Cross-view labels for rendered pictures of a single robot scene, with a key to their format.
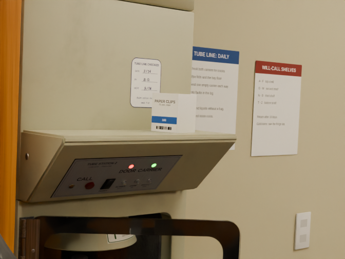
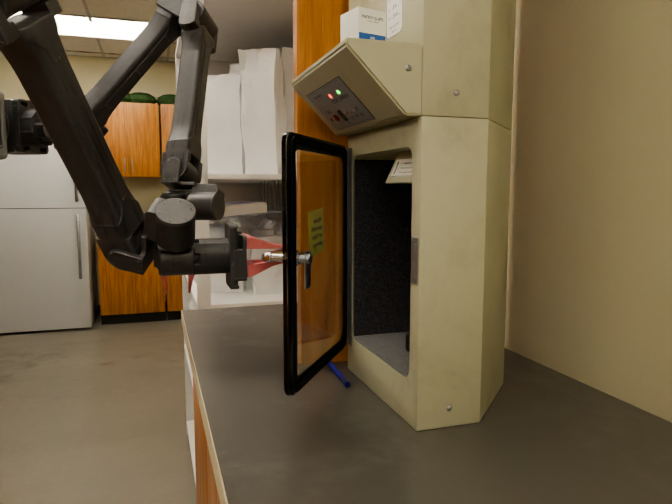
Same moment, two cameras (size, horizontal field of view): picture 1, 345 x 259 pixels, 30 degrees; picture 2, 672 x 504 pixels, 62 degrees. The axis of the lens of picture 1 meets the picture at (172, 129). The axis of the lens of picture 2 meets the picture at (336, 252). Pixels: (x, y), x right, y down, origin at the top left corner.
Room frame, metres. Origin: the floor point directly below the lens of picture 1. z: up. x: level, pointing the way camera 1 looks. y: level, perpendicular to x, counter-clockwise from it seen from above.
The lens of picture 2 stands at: (1.31, -0.83, 1.30)
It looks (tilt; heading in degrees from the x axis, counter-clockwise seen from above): 6 degrees down; 113
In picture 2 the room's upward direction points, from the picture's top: straight up
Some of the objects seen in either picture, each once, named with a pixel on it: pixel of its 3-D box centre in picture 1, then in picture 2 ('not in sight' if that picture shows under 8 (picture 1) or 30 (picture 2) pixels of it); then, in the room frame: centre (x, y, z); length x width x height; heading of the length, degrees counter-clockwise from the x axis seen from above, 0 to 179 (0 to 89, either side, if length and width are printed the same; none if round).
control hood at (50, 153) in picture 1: (134, 165); (347, 95); (0.96, 0.05, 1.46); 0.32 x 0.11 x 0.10; 131
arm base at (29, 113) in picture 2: not in sight; (42, 127); (0.17, 0.12, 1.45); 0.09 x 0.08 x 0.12; 98
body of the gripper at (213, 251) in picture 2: not in sight; (216, 255); (0.79, -0.08, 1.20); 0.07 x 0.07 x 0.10; 41
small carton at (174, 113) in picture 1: (173, 112); (362, 34); (1.01, 0.00, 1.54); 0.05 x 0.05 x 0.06; 54
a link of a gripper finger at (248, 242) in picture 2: not in sight; (260, 255); (0.84, -0.03, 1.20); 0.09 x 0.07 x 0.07; 41
